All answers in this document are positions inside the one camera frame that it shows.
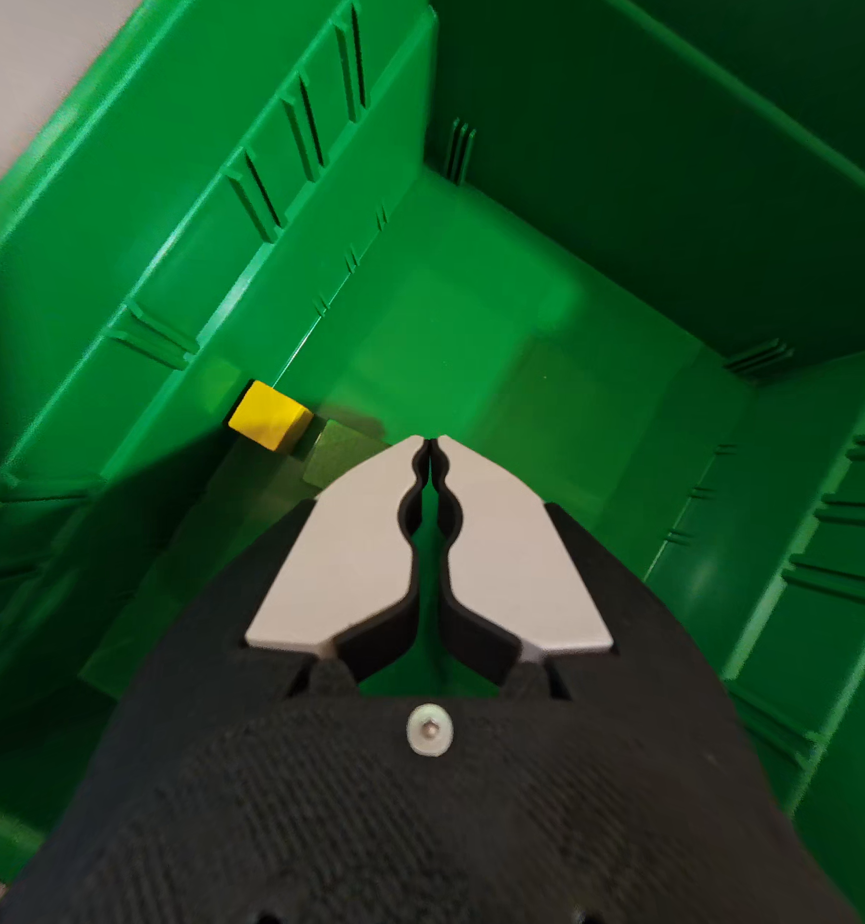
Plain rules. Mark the green plastic bin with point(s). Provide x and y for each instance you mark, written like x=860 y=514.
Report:
x=548 y=325

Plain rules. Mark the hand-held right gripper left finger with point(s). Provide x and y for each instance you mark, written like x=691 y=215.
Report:
x=345 y=563

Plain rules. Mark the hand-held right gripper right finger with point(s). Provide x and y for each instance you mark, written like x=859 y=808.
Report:
x=519 y=570

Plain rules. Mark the small yellow wooden cube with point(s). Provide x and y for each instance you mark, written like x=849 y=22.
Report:
x=266 y=413

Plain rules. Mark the green wooden cube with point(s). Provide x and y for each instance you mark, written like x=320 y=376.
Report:
x=338 y=455

